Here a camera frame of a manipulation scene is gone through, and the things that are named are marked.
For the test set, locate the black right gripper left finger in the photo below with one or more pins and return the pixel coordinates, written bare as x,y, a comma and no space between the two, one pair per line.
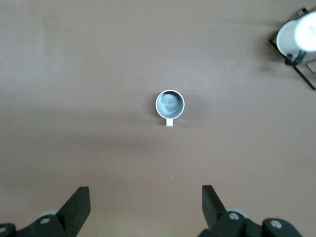
74,212

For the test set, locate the white mug grey inside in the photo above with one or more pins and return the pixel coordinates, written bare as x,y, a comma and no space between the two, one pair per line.
169,103

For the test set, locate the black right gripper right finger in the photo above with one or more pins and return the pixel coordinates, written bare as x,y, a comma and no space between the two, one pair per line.
214,212

